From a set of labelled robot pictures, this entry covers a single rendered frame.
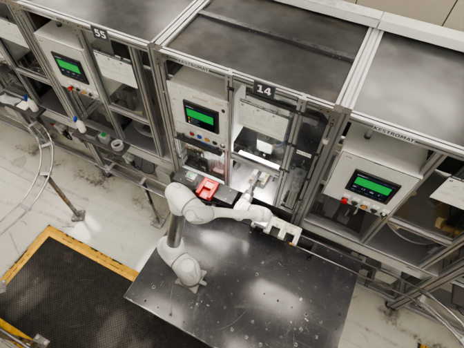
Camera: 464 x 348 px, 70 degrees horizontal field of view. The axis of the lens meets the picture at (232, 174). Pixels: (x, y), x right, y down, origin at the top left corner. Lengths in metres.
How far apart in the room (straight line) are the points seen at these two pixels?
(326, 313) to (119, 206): 2.34
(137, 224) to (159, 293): 1.19
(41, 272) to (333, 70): 3.11
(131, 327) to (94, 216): 1.22
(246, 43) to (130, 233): 2.31
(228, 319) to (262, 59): 1.75
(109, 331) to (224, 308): 1.20
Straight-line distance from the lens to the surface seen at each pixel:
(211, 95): 2.02
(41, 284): 3.72
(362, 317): 3.47
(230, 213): 2.17
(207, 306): 2.57
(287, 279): 2.65
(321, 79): 1.90
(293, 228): 2.60
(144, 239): 3.55
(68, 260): 3.69
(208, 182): 2.65
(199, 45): 2.06
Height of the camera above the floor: 3.19
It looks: 56 degrees down
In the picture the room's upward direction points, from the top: 2 degrees clockwise
